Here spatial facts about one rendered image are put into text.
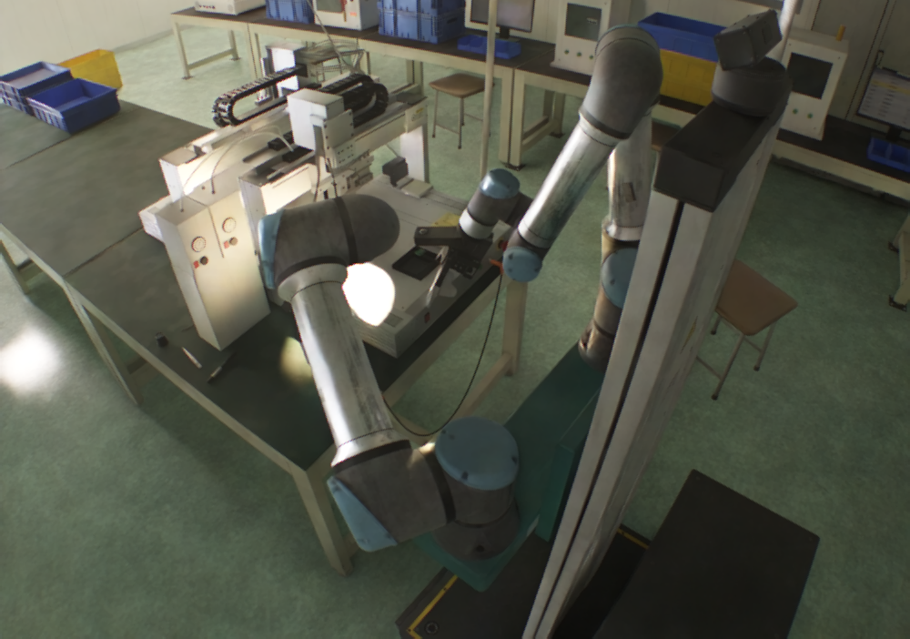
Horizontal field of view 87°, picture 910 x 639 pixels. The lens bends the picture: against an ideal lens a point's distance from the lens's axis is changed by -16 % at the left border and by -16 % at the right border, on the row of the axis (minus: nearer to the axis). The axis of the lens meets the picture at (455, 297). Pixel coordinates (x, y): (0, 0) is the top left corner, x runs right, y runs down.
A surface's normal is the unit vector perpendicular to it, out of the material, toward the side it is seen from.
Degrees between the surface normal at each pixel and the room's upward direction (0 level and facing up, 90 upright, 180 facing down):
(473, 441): 8
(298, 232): 30
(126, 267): 0
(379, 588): 0
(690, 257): 90
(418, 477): 13
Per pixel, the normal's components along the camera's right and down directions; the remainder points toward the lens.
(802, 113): -0.56, 0.54
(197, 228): 0.83, 0.37
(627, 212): -0.28, 0.63
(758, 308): 0.06, -0.68
